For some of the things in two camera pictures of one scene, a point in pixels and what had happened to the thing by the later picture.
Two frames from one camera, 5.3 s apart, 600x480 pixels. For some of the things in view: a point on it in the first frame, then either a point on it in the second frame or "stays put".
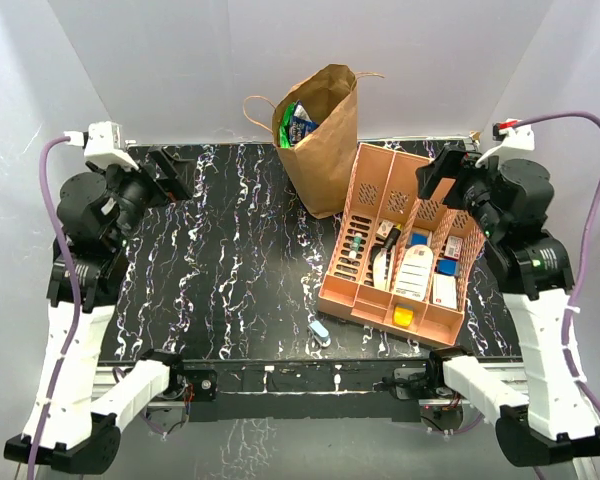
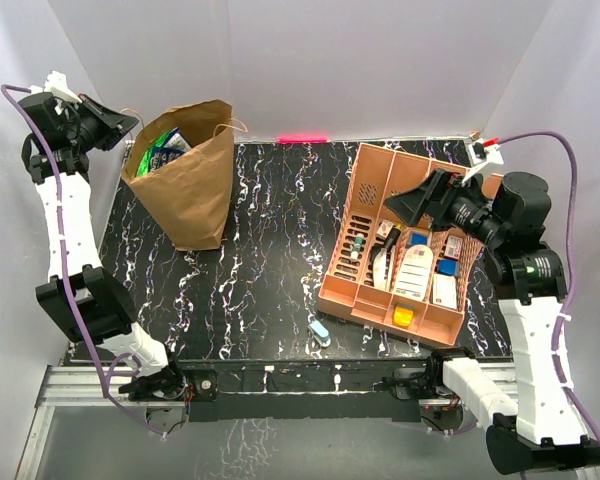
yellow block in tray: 403,316 stays put
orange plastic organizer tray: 403,256 stays put
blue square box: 448,267 stays put
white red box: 444,290 stays put
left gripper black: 177,173 to 117,125
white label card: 415,272 stays put
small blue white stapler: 320,333 stays put
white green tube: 355,246 stays put
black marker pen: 392,239 stays put
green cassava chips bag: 285,125 to 145,159
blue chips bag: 300,125 to 172,147
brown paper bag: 321,165 to 192,191
